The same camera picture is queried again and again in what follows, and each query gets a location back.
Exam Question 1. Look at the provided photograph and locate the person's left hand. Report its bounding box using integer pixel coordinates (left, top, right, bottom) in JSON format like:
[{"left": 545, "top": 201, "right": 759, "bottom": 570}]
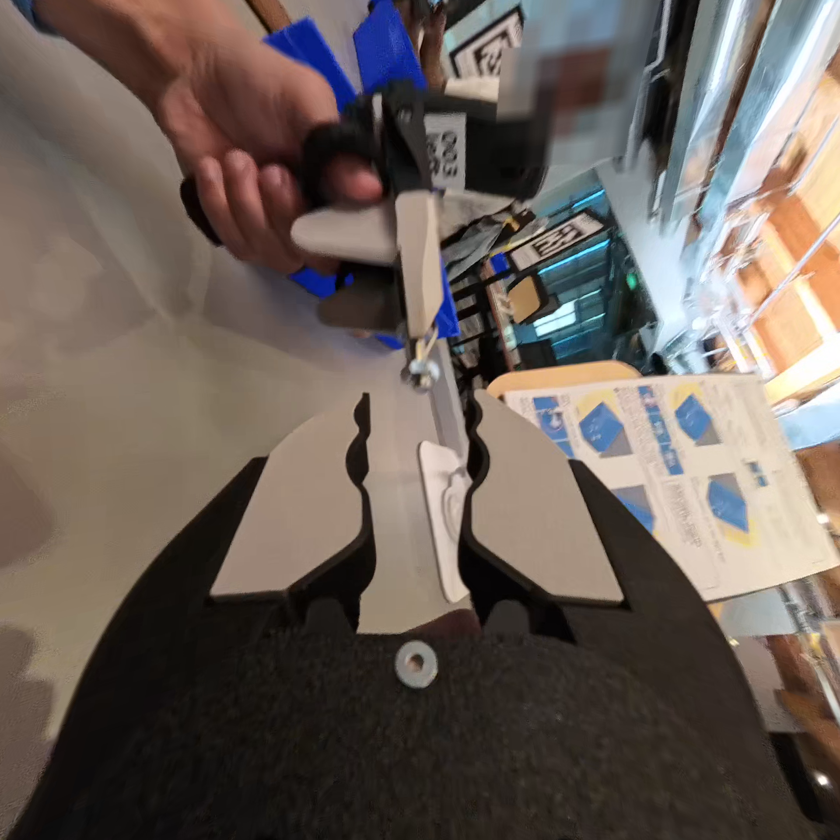
[{"left": 151, "top": 33, "right": 388, "bottom": 277}]

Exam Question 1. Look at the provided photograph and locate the grey desk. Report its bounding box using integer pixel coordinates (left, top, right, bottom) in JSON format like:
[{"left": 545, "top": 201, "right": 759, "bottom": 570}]
[{"left": 0, "top": 0, "right": 476, "bottom": 840}]

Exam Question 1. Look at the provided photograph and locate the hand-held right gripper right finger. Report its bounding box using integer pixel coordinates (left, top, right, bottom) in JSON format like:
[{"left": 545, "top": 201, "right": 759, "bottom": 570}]
[{"left": 457, "top": 389, "right": 626, "bottom": 620}]

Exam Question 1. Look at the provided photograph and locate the black white marker board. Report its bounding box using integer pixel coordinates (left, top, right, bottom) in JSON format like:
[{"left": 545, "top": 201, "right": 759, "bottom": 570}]
[
  {"left": 447, "top": 7, "right": 529, "bottom": 82},
  {"left": 506, "top": 208, "right": 613, "bottom": 273}
]

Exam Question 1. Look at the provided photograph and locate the white document stand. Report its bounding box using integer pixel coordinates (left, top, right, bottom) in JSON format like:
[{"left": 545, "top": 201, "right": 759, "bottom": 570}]
[{"left": 416, "top": 440, "right": 475, "bottom": 607}]

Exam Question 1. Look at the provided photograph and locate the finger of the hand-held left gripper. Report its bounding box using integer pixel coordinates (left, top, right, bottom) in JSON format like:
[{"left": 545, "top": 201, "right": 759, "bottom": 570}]
[
  {"left": 315, "top": 263, "right": 410, "bottom": 336},
  {"left": 392, "top": 188, "right": 450, "bottom": 345}
]

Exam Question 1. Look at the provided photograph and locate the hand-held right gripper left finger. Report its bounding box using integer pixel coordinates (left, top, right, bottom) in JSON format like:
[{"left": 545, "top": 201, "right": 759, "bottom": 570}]
[{"left": 210, "top": 392, "right": 379, "bottom": 620}]

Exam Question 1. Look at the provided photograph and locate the printed instruction sheet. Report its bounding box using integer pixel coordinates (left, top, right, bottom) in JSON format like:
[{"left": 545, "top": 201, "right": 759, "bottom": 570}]
[{"left": 503, "top": 372, "right": 840, "bottom": 607}]

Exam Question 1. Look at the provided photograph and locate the blue wristband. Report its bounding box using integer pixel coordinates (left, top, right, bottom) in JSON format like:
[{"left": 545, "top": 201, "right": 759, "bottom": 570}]
[{"left": 11, "top": 0, "right": 56, "bottom": 35}]

